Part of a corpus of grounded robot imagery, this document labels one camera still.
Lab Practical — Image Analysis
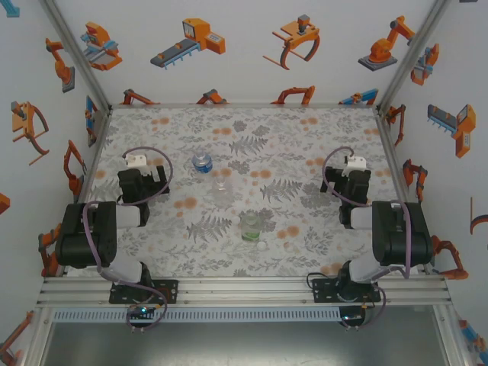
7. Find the grey metal panel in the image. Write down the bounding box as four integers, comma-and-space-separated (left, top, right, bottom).
37, 322, 449, 366

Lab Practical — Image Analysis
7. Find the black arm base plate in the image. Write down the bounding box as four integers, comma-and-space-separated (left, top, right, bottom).
312, 278, 382, 304
109, 280, 179, 305

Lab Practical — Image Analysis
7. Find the blue label plastic bottle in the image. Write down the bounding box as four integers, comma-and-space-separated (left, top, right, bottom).
191, 149, 214, 175

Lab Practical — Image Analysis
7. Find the aluminium table edge rail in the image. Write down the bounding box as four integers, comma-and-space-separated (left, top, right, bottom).
374, 108, 435, 275
74, 108, 114, 209

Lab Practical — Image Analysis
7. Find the aluminium frame post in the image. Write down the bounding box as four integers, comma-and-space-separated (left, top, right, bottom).
37, 0, 114, 111
375, 0, 453, 111

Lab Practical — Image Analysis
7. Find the aluminium frame leg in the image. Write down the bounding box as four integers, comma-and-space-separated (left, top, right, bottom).
434, 304, 472, 366
21, 308, 54, 366

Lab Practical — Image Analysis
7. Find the wide aluminium frame rail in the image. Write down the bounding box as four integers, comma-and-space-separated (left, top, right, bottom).
36, 276, 453, 309

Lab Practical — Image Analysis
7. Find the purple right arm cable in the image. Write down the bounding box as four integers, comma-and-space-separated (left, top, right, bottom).
323, 146, 412, 332

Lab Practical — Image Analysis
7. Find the grey floral tablecloth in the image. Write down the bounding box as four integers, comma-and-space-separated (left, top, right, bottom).
78, 108, 426, 278

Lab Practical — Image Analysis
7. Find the green plastic bottle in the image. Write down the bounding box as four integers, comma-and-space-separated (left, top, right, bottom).
240, 213, 264, 243

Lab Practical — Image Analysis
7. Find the clear plastic bottle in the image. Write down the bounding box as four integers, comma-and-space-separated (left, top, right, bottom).
210, 175, 234, 209

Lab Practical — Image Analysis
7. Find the white slotted cable duct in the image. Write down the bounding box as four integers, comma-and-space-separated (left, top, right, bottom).
51, 307, 341, 323

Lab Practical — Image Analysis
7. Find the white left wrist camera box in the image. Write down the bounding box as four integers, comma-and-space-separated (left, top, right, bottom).
124, 152, 150, 169

